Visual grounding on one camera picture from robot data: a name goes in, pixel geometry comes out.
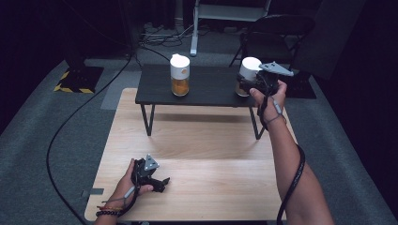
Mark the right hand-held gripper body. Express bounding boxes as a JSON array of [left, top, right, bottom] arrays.
[[250, 61, 295, 97]]

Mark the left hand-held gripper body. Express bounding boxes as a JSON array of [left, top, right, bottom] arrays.
[[132, 154, 161, 188]]

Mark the white-capped bottle of amber liquid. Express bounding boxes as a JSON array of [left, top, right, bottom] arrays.
[[169, 53, 191, 98], [235, 56, 263, 98]]

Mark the black low shelf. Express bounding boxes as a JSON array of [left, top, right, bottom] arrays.
[[134, 64, 282, 141]]

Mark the person's right hand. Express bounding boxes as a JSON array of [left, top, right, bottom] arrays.
[[249, 80, 288, 126]]

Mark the person's left hand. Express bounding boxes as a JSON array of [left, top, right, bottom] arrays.
[[107, 158, 154, 210]]

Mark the grey tape strip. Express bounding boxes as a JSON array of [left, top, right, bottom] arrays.
[[82, 187, 105, 198]]

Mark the black folding chair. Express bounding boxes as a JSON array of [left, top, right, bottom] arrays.
[[229, 13, 317, 78]]

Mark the white metal stand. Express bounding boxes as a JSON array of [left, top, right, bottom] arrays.
[[190, 0, 272, 57]]

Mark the grey panel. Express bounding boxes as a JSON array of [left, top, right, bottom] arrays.
[[292, 0, 367, 82]]

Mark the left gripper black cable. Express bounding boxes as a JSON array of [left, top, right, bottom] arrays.
[[117, 176, 141, 218]]

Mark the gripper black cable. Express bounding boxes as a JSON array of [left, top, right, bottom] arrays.
[[257, 95, 306, 225], [117, 176, 141, 218]]

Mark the grey wrist strap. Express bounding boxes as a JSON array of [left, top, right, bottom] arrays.
[[101, 186, 136, 204], [262, 97, 286, 125]]

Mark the red string bracelet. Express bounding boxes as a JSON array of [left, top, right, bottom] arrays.
[[97, 204, 124, 211]]

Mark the dark beaded bracelet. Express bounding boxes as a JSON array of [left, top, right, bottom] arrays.
[[95, 209, 122, 218]]

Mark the long black floor cable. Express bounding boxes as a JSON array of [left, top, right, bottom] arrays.
[[46, 46, 134, 225]]

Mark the tangle of floor cables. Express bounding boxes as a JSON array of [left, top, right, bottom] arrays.
[[139, 22, 195, 66]]

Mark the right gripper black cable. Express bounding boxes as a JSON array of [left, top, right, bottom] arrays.
[[257, 95, 306, 225]]

